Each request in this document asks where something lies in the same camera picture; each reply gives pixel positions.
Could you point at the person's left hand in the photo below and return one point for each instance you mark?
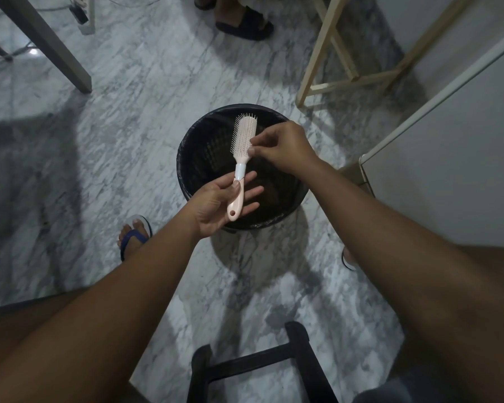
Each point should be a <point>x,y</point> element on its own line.
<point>212,205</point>

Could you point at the person's right hand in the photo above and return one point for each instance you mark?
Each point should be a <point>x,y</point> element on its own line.
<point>287,148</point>

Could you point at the person's right thumb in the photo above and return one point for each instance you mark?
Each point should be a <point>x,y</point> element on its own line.
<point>258,151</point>

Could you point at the person's left middle finger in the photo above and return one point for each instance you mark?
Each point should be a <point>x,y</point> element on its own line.
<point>254,193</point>

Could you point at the person's left thumb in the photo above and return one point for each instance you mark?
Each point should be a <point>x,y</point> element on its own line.
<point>226,186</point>

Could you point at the pink and white hairbrush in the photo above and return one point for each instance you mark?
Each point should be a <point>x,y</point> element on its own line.
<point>244,134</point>

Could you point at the person's left forearm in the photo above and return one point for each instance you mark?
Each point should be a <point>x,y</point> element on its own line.
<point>109,306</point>

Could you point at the person's right forearm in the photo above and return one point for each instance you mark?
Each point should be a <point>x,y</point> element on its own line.
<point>403,264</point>

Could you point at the black waste bin with liner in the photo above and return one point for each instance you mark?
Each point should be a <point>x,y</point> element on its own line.
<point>201,163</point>

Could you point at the person's left foot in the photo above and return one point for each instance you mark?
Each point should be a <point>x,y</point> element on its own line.
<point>131,230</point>

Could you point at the blue flip-flop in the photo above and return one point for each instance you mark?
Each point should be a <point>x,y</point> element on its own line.
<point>133,240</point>

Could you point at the black slipper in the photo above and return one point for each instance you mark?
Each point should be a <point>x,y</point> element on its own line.
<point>247,25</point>
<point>203,2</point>

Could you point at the white cabinet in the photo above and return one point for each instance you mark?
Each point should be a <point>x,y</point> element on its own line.
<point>457,155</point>

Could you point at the white power strip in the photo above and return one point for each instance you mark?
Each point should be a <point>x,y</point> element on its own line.
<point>84,14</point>

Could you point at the grey table leg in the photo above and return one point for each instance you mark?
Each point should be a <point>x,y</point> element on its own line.
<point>46,37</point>

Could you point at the grey shorts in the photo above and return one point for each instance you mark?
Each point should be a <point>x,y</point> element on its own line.
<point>386,388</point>

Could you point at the person's right leg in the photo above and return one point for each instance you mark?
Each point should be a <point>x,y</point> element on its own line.
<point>502,258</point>

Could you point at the person's leg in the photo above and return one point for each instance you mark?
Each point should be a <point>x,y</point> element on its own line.
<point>12,327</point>
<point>502,258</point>

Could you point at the person's left leg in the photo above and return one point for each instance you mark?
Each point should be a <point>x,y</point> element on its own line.
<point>12,327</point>

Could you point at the light wooden stand frame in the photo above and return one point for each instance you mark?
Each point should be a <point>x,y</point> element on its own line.
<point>331,37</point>

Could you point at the black stool frame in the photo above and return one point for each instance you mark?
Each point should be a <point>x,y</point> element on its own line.
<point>252,363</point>

